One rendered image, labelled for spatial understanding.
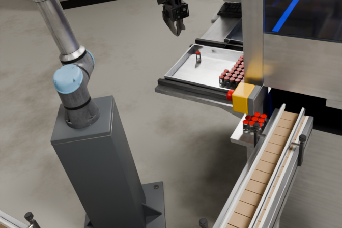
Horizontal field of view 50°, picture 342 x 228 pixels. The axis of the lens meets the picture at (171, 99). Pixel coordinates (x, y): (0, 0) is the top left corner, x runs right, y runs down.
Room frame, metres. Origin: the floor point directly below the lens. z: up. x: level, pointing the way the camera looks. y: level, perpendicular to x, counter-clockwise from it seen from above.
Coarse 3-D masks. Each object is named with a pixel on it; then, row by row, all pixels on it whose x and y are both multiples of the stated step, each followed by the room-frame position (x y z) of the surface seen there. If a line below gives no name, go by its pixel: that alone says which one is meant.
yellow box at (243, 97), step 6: (240, 84) 0.95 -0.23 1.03; (246, 84) 0.94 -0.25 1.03; (252, 84) 0.94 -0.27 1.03; (240, 90) 0.92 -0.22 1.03; (246, 90) 0.91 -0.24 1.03; (252, 90) 0.91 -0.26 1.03; (258, 90) 0.90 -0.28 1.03; (234, 96) 0.90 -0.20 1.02; (240, 96) 0.89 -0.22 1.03; (246, 96) 0.88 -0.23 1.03; (252, 96) 0.88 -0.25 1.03; (234, 102) 0.90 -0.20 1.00; (240, 102) 0.89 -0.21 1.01; (246, 102) 0.88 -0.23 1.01; (252, 102) 0.87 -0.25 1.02; (234, 108) 0.90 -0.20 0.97; (240, 108) 0.89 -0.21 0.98; (246, 108) 0.88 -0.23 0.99; (252, 108) 0.87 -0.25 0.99; (252, 114) 0.87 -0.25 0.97
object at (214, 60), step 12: (192, 48) 1.44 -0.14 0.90; (204, 48) 1.43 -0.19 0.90; (216, 48) 1.39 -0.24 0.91; (180, 60) 1.36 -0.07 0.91; (192, 60) 1.38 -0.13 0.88; (204, 60) 1.36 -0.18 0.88; (216, 60) 1.34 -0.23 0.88; (228, 60) 1.33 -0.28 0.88; (168, 72) 1.28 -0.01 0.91; (180, 72) 1.31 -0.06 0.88; (192, 72) 1.29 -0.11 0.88; (204, 72) 1.27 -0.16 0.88; (216, 72) 1.25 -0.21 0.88; (192, 84) 1.18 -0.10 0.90; (204, 84) 1.14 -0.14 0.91; (216, 84) 1.17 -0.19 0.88
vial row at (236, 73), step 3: (243, 63) 1.22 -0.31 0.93; (240, 66) 1.20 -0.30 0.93; (243, 66) 1.19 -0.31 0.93; (237, 69) 1.18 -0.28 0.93; (240, 69) 1.18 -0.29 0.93; (234, 72) 1.16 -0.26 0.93; (237, 72) 1.16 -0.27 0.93; (240, 72) 1.17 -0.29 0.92; (234, 75) 1.15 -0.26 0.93; (237, 75) 1.15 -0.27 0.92; (231, 78) 1.13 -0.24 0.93; (234, 78) 1.13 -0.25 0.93; (231, 81) 1.12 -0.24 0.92; (234, 81) 1.12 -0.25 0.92; (231, 84) 1.12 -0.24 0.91; (234, 84) 1.12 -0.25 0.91; (231, 87) 1.12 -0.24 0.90; (234, 87) 1.12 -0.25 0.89
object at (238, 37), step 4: (240, 20) 1.60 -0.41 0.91; (236, 24) 1.56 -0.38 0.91; (240, 24) 1.60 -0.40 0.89; (232, 28) 1.53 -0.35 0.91; (236, 28) 1.56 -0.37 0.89; (240, 28) 1.58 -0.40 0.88; (232, 32) 1.52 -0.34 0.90; (236, 32) 1.55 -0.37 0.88; (240, 32) 1.54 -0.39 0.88; (228, 36) 1.49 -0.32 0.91; (232, 36) 1.52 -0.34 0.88; (236, 36) 1.51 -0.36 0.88; (240, 36) 1.51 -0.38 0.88; (224, 40) 1.45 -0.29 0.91; (228, 40) 1.44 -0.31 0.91; (232, 40) 1.43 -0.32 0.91; (236, 40) 1.42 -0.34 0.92; (240, 40) 1.47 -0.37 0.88; (240, 44) 1.41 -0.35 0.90
